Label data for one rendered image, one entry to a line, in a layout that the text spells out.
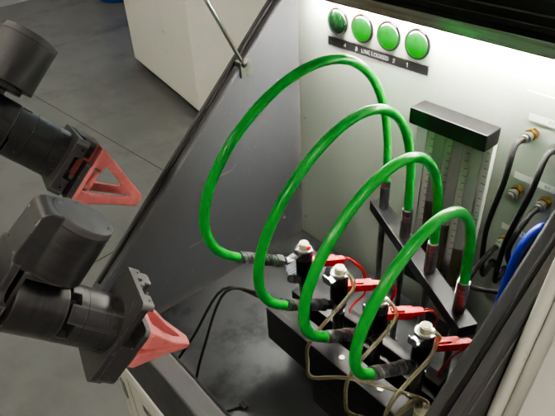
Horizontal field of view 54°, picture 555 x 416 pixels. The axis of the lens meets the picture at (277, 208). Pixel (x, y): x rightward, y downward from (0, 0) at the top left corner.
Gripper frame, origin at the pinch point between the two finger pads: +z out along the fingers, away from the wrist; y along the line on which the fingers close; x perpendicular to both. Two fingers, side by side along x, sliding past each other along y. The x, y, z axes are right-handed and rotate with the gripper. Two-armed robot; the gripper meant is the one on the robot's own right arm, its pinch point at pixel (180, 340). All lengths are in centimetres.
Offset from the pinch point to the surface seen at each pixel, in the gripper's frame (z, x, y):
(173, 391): 19.3, 15.8, -20.9
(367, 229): 56, 35, 14
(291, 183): 6.5, 8.2, 19.9
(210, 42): 125, 292, 21
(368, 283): 32.0, 8.7, 12.1
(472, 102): 34, 17, 44
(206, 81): 138, 291, -1
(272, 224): 7.0, 7.1, 14.4
